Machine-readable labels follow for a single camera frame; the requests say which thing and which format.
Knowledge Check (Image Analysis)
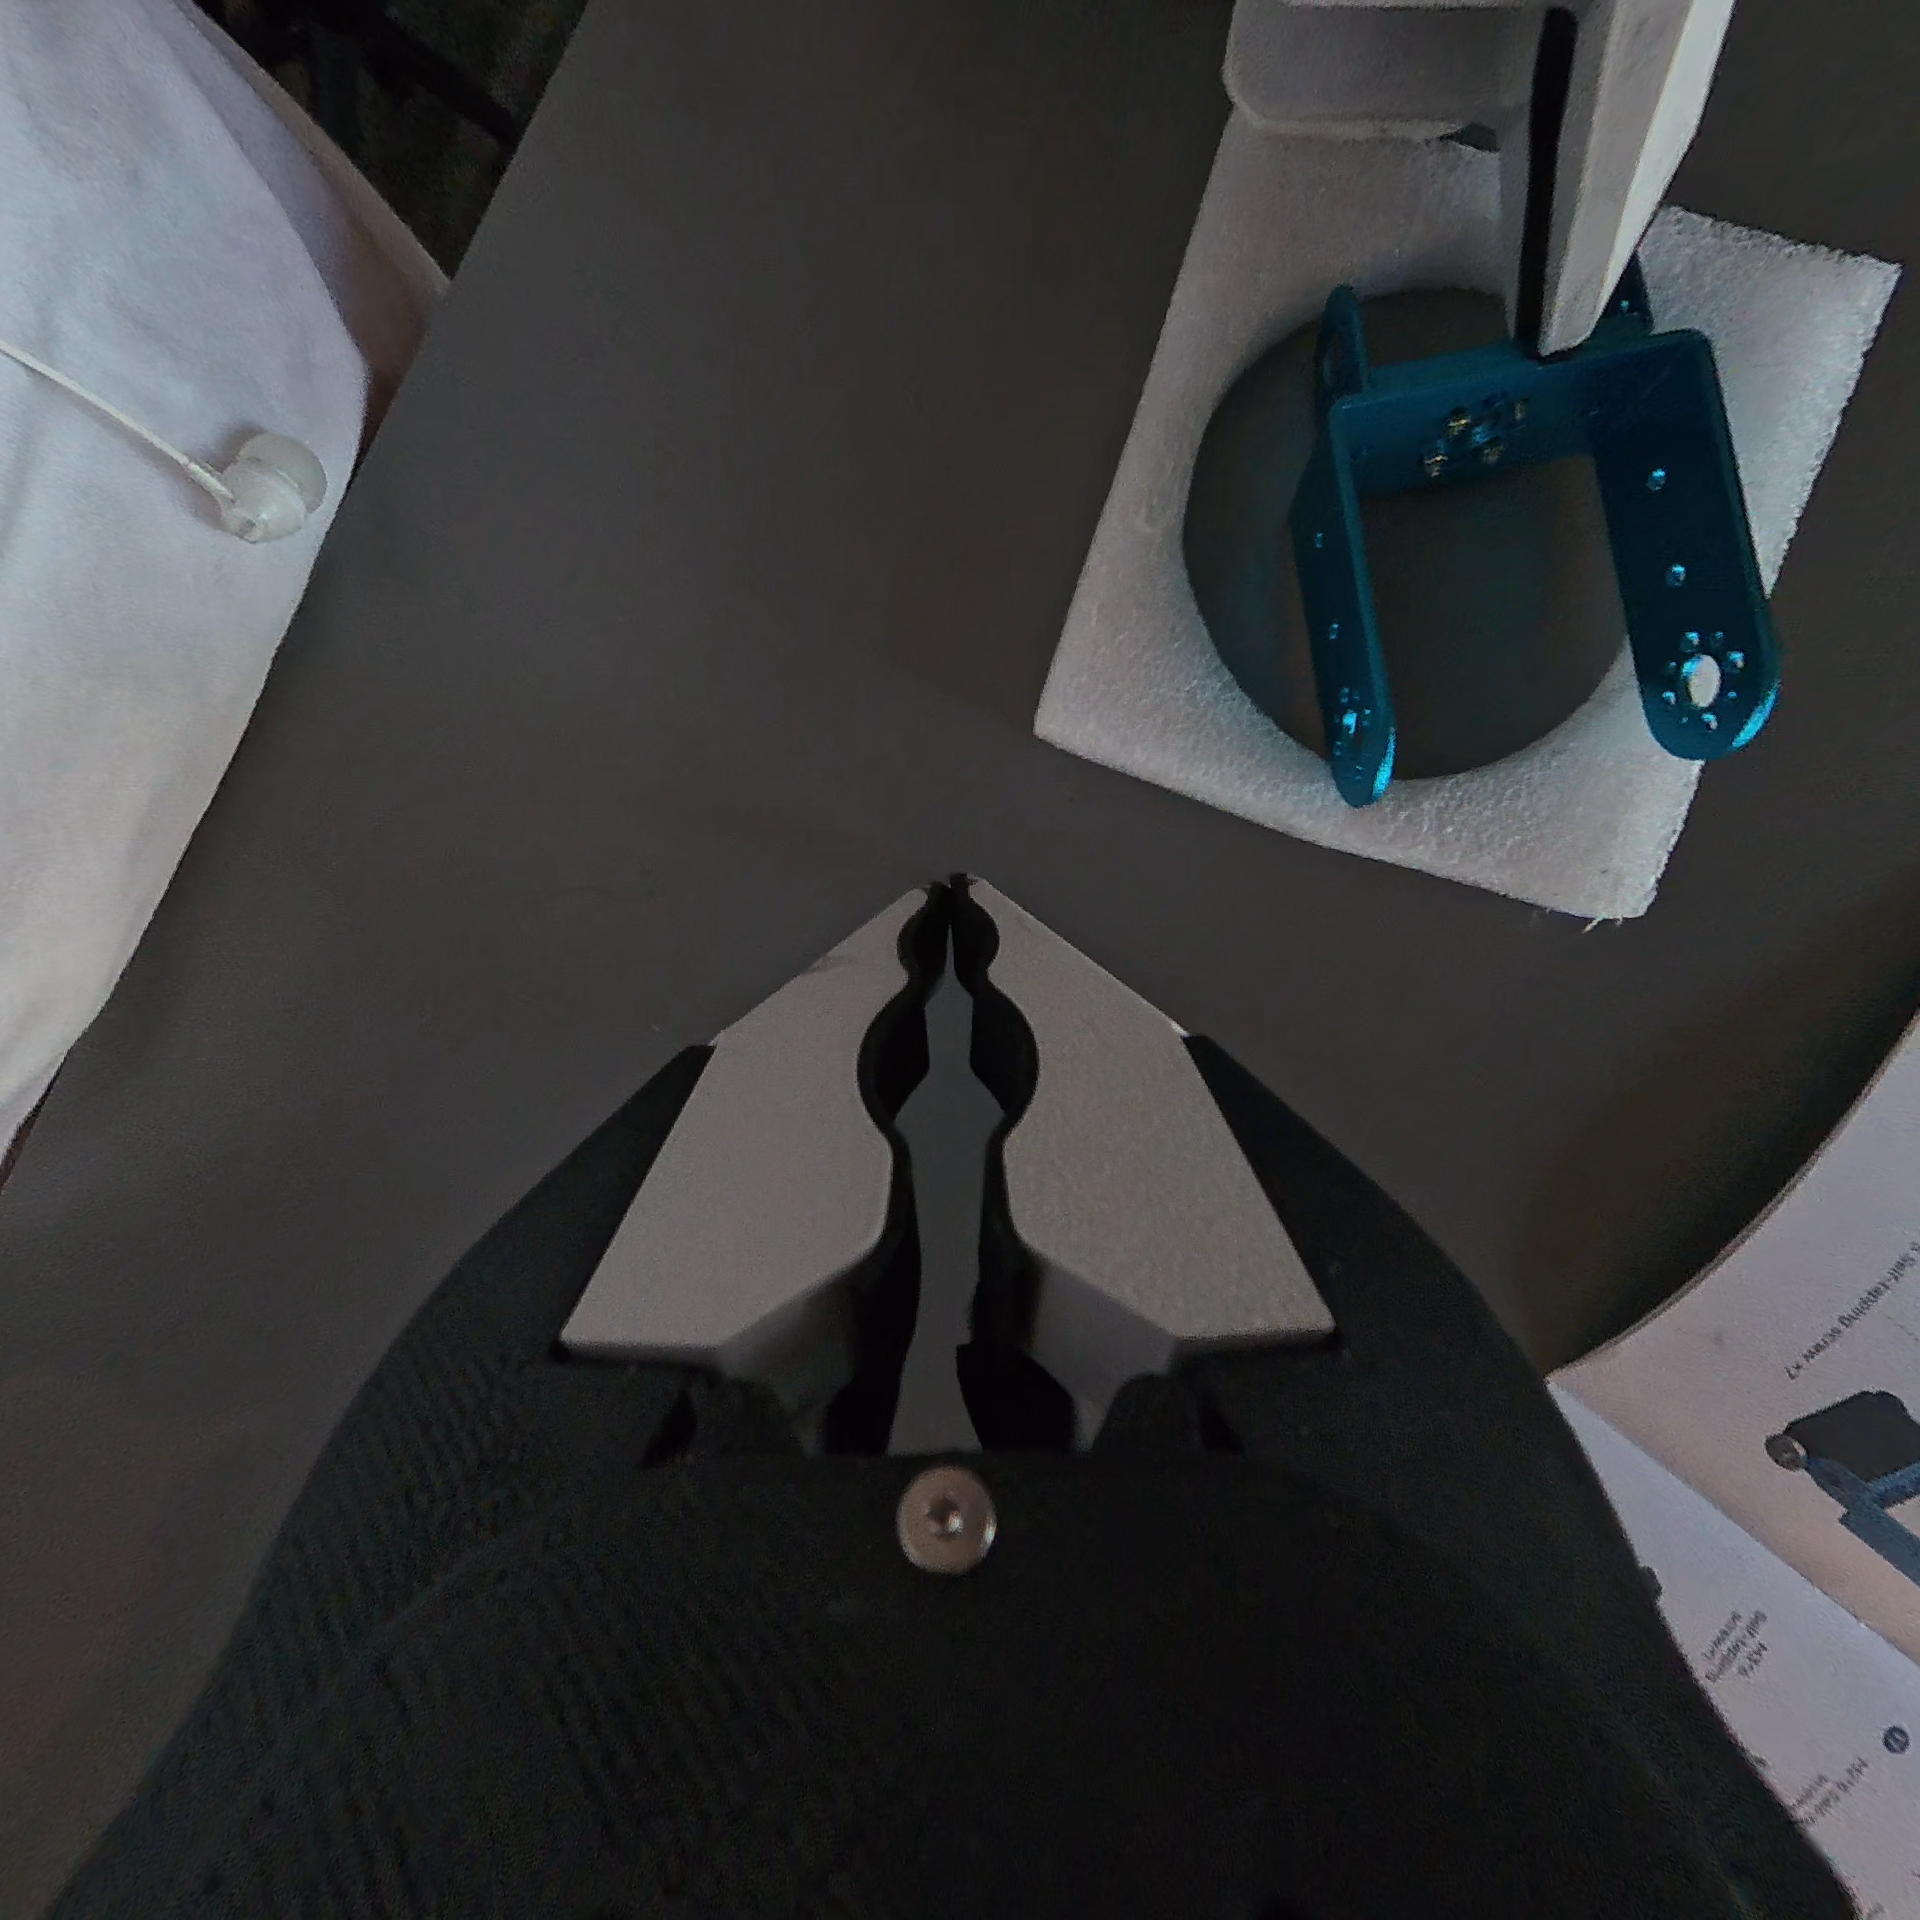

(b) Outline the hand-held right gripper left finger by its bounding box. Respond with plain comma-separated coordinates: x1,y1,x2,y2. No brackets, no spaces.
559,882,962,1455

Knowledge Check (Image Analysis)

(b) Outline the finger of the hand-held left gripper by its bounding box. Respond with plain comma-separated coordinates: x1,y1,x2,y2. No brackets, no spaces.
1519,0,1725,349

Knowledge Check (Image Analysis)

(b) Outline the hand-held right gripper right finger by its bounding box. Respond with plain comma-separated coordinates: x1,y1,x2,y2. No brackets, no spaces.
954,873,1339,1455

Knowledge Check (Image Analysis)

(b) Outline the white foam square with hole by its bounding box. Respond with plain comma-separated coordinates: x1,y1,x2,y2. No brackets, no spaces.
1035,128,1904,920

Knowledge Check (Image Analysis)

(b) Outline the blue metal bracket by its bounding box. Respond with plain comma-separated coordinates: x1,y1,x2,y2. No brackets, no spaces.
1294,277,1785,808

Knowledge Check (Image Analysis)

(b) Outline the instruction booklet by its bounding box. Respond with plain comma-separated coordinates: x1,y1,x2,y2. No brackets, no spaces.
1546,1012,1920,1920

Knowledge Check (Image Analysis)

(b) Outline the person's white shirt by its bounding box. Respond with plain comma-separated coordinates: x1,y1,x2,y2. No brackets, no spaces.
0,0,454,1150

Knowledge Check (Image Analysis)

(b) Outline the white earbud with cable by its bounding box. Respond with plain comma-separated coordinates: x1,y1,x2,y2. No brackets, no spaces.
0,336,330,544

